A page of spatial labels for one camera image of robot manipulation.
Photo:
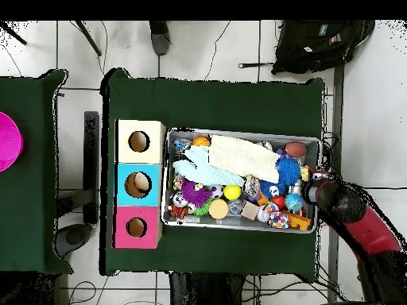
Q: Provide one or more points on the blue green globe ball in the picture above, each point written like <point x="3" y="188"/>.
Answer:
<point x="294" y="202"/>

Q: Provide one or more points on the orange plastic toy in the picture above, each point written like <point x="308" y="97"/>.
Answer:
<point x="300" y="221"/>

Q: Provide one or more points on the cream waffle cloth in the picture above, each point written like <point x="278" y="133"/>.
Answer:
<point x="241" y="157"/>

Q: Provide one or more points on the mint waffle cloth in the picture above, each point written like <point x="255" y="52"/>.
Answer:
<point x="203" y="171"/>

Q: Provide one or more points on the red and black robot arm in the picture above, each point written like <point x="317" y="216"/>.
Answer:
<point x="349" y="206"/>

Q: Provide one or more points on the silver mesh bin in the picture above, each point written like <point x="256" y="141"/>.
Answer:
<point x="197" y="224"/>

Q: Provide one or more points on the wooden box with three holes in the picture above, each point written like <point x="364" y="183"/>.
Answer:
<point x="124" y="190"/>

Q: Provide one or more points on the blue spiky ball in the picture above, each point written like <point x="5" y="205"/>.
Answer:
<point x="288" y="171"/>

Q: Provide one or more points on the brown toy football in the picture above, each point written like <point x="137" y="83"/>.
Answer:
<point x="295" y="149"/>

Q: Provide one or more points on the round orange sponge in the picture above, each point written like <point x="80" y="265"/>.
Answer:
<point x="218" y="209"/>

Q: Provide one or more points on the dark green tablecloth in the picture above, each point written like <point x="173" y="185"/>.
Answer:
<point x="222" y="101"/>
<point x="31" y="206"/>

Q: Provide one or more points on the orange toy basketball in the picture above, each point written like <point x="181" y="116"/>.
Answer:
<point x="201" y="141"/>

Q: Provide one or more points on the purple spiky monster toy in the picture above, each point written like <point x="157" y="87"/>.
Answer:
<point x="195" y="193"/>

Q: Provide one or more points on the black backpack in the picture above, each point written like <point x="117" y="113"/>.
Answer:
<point x="311" y="47"/>

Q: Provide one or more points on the black panel on stand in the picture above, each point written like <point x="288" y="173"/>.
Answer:
<point x="91" y="159"/>

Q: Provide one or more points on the black tripod leg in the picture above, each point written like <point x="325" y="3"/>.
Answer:
<point x="14" y="35"/>
<point x="89" y="38"/>

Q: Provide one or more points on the pink plastic bowl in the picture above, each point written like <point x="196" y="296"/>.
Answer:
<point x="9" y="143"/>

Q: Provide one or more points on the grey metal rail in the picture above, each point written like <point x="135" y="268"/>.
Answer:
<point x="337" y="111"/>

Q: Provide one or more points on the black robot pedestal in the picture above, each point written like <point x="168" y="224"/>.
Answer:
<point x="206" y="292"/>

